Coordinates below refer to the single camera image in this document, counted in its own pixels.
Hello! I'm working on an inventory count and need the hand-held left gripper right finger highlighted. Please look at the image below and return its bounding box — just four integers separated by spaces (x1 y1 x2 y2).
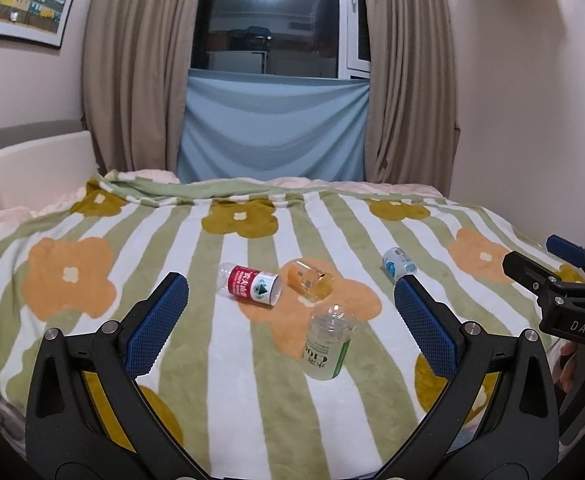
372 275 560 480

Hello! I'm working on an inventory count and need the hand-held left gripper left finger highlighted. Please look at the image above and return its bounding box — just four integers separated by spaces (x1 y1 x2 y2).
25 272 210 480

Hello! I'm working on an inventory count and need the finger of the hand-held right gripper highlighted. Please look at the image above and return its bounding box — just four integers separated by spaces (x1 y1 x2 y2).
545 234 585 269
503 252 564 293

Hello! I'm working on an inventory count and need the person's right hand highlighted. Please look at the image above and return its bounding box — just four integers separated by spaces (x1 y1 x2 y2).
558 342 581 394

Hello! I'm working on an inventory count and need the blue label small bottle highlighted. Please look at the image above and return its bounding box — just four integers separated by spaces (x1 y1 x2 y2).
381 247 417 281

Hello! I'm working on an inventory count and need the red label water bottle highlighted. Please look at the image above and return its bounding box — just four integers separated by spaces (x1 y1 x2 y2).
217 262 283 308

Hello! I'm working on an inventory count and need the green label clear bottle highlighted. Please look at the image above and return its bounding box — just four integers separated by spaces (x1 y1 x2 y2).
302 302 356 382

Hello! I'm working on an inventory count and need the striped floral blanket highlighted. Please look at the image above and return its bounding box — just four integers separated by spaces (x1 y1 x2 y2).
0 172 585 466

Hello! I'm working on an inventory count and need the orange drink bottle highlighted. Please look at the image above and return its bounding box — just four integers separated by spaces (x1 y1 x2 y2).
280 258 335 303

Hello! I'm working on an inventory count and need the white pillow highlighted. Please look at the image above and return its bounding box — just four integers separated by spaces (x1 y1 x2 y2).
0 130 99 211

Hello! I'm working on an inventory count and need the grey headboard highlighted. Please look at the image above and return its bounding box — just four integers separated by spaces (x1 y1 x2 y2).
0 119 104 211

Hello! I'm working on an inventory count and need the light blue cloth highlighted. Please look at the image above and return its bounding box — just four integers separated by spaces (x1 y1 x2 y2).
176 70 372 182

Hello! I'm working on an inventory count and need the beige curtain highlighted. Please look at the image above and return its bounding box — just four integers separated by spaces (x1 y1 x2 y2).
80 0 212 184
358 0 458 183

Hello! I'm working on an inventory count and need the window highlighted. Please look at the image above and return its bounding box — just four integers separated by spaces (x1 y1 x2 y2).
190 0 373 81

